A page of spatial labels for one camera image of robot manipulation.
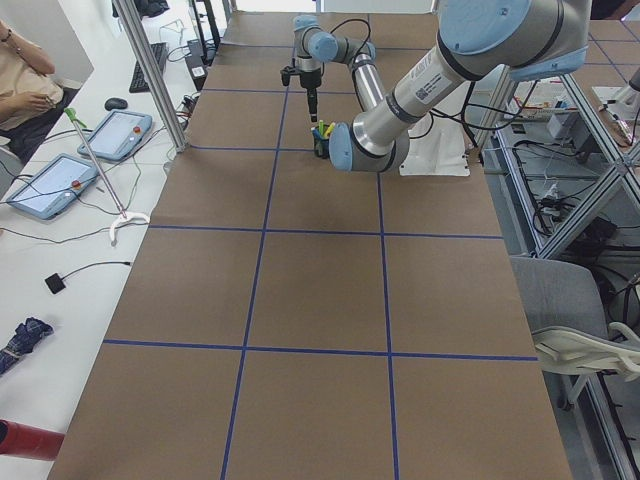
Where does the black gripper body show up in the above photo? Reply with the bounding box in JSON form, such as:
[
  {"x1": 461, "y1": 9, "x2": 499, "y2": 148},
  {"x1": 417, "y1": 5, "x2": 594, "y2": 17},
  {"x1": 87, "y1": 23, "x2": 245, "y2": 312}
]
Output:
[{"x1": 280, "y1": 58, "x2": 321, "y2": 103}]

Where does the blue highlighter pen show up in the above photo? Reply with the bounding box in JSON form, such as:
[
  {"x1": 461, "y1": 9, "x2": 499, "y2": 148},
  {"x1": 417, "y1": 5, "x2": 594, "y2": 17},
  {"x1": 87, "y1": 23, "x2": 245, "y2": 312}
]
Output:
[{"x1": 311, "y1": 127, "x2": 325, "y2": 142}]

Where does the green highlighter pen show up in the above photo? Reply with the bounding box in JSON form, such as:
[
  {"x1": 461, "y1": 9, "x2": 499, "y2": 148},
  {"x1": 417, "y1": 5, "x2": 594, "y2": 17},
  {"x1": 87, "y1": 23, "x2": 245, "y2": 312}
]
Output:
[{"x1": 321, "y1": 122, "x2": 335, "y2": 140}]

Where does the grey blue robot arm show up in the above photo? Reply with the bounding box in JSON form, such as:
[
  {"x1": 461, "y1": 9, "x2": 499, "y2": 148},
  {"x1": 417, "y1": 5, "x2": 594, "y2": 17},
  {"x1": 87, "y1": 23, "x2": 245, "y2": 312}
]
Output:
[{"x1": 280, "y1": 0, "x2": 591, "y2": 173}]

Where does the black mesh pen holder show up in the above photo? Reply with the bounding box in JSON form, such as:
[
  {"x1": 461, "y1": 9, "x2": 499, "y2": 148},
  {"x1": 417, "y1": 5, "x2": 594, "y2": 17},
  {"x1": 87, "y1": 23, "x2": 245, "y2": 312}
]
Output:
[{"x1": 313, "y1": 135, "x2": 330, "y2": 159}]

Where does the black keyboard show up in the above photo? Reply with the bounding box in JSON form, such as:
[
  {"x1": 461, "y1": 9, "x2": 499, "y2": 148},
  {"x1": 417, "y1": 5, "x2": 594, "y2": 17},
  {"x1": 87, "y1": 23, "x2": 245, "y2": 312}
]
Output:
[{"x1": 128, "y1": 42, "x2": 169, "y2": 94}]

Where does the black computer mouse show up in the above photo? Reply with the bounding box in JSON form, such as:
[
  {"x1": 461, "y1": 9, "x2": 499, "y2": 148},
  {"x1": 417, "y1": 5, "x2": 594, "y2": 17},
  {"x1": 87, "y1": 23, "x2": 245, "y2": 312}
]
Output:
[{"x1": 104, "y1": 97, "x2": 128, "y2": 111}]

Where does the reacher grabber stick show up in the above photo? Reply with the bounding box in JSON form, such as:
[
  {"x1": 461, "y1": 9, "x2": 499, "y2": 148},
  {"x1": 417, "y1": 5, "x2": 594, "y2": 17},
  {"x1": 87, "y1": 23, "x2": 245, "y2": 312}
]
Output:
[{"x1": 64, "y1": 107, "x2": 150, "y2": 247}]

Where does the lower teach pendant tablet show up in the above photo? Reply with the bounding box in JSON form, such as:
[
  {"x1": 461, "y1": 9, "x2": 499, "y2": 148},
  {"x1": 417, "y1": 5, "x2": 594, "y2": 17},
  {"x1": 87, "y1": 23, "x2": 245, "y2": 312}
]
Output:
[{"x1": 6, "y1": 154, "x2": 98, "y2": 220}]

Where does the seated person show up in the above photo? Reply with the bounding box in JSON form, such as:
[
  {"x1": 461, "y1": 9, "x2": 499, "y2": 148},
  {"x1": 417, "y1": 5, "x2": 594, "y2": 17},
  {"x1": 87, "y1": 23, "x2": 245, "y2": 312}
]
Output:
[{"x1": 1, "y1": 23, "x2": 77, "y2": 163}]

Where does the small black puck device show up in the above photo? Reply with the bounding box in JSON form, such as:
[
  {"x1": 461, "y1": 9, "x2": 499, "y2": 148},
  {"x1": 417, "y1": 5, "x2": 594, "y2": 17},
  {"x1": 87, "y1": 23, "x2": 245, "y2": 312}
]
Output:
[{"x1": 44, "y1": 273, "x2": 66, "y2": 294}]

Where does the grey office chair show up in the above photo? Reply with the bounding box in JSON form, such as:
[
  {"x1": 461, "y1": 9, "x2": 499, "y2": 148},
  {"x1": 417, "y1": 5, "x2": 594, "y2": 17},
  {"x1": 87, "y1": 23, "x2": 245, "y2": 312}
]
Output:
[{"x1": 510, "y1": 256, "x2": 639, "y2": 411}]

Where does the folded blue umbrella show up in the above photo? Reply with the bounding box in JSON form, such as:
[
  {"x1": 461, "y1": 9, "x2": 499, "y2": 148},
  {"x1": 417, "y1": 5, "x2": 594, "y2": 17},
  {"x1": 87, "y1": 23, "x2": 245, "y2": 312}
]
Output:
[{"x1": 1, "y1": 317, "x2": 54, "y2": 375}]

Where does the red cylinder bottle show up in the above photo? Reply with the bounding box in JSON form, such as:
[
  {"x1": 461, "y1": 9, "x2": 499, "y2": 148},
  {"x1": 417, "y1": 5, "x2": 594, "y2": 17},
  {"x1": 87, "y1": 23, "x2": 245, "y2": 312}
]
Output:
[{"x1": 1, "y1": 420, "x2": 65, "y2": 461}]

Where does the aluminium frame post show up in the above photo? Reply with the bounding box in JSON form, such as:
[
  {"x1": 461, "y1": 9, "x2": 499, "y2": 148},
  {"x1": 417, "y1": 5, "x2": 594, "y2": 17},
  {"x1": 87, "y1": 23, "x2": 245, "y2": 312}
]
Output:
[{"x1": 113, "y1": 0, "x2": 187, "y2": 153}]

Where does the aluminium frame rack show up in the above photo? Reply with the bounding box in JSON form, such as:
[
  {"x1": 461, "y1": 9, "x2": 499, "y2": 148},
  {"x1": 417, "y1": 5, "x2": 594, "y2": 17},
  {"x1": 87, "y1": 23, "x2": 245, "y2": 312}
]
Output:
[{"x1": 483, "y1": 76, "x2": 639, "y2": 479}]

